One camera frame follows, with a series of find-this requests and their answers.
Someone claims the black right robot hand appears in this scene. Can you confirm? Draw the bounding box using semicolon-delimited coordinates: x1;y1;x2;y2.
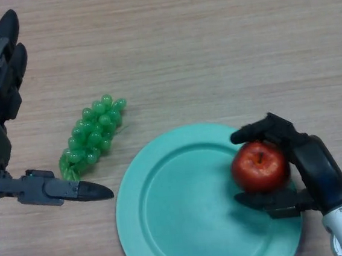
226;105;342;224

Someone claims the red apple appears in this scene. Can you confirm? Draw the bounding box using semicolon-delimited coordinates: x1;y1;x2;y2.
228;137;293;196

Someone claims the green round plate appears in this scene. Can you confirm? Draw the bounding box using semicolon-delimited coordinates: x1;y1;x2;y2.
107;114;307;256

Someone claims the green grape bunch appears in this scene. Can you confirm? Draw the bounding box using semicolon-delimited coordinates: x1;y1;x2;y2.
52;92;135;183

